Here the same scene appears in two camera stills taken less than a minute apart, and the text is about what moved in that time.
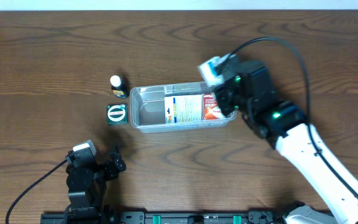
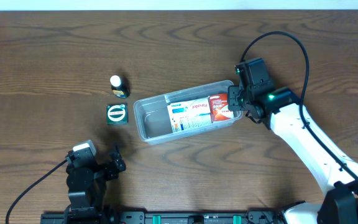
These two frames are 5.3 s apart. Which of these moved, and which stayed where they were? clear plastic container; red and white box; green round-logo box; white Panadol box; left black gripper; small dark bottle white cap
Moved: clear plastic container; white Panadol box
Stayed: green round-logo box; red and white box; left black gripper; small dark bottle white cap
